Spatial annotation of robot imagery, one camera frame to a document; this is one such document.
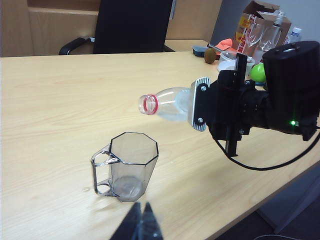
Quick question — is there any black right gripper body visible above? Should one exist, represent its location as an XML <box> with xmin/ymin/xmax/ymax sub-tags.
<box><xmin>205</xmin><ymin>53</ymin><xmax>256</xmax><ymax>158</ymax></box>

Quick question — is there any clear grey faceted mug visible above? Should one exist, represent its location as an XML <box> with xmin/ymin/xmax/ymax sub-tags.
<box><xmin>90</xmin><ymin>131</ymin><xmax>160</xmax><ymax>203</ymax></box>

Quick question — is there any finger of the ribbed silver right gripper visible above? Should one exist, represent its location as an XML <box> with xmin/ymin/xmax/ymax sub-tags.
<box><xmin>188</xmin><ymin>76</ymin><xmax>211</xmax><ymax>133</ymax></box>

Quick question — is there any brown printed cardboard box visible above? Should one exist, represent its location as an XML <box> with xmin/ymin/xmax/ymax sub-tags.
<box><xmin>233</xmin><ymin>0</ymin><xmax>293</xmax><ymax>60</ymax></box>

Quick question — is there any green ball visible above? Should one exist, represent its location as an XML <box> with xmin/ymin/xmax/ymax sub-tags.
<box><xmin>250</xmin><ymin>63</ymin><xmax>267</xmax><ymax>84</ymax></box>

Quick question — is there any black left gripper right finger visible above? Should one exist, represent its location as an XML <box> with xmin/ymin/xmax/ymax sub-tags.
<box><xmin>139</xmin><ymin>201</ymin><xmax>164</xmax><ymax>240</ymax></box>

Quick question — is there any brown kiwi fruit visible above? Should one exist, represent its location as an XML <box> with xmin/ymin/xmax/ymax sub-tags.
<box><xmin>204</xmin><ymin>47</ymin><xmax>218</xmax><ymax>64</ymax></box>

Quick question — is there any orange cloth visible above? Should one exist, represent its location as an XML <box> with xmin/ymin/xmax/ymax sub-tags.
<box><xmin>215</xmin><ymin>38</ymin><xmax>239</xmax><ymax>53</ymax></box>

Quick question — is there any clear red-labelled water bottle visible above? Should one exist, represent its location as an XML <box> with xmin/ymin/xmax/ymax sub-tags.
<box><xmin>137</xmin><ymin>86</ymin><xmax>195</xmax><ymax>123</ymax></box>

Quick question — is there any white plastic bowl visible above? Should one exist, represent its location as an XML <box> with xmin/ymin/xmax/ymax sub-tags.
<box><xmin>216</xmin><ymin>50</ymin><xmax>256</xmax><ymax>76</ymax></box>

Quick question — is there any small blue plastic container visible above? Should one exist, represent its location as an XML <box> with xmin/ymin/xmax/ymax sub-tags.
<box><xmin>191</xmin><ymin>44</ymin><xmax>210</xmax><ymax>58</ymax></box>

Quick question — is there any clear glass bottle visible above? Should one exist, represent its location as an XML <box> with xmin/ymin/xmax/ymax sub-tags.
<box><xmin>273</xmin><ymin>9</ymin><xmax>286</xmax><ymax>29</ymax></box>

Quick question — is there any black office chair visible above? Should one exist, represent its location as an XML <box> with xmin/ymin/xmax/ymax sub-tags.
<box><xmin>58</xmin><ymin>0</ymin><xmax>177</xmax><ymax>56</ymax></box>

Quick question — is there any silver metal utensil handle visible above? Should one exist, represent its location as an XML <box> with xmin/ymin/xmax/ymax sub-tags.
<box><xmin>206</xmin><ymin>42</ymin><xmax>222</xmax><ymax>52</ymax></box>

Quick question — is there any light wooden shelf cabinet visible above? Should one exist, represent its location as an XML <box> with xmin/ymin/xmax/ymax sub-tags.
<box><xmin>0</xmin><ymin>0</ymin><xmax>224</xmax><ymax>58</ymax></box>

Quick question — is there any plastic bottle with blue cap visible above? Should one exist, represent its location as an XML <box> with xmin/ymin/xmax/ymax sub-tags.
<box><xmin>286</xmin><ymin>26</ymin><xmax>303</xmax><ymax>45</ymax></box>

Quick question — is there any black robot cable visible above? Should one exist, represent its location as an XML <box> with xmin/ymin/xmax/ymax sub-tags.
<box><xmin>213</xmin><ymin>124</ymin><xmax>320</xmax><ymax>172</ymax></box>

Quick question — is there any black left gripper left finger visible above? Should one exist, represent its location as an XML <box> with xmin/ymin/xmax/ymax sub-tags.
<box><xmin>109</xmin><ymin>201</ymin><xmax>142</xmax><ymax>240</ymax></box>

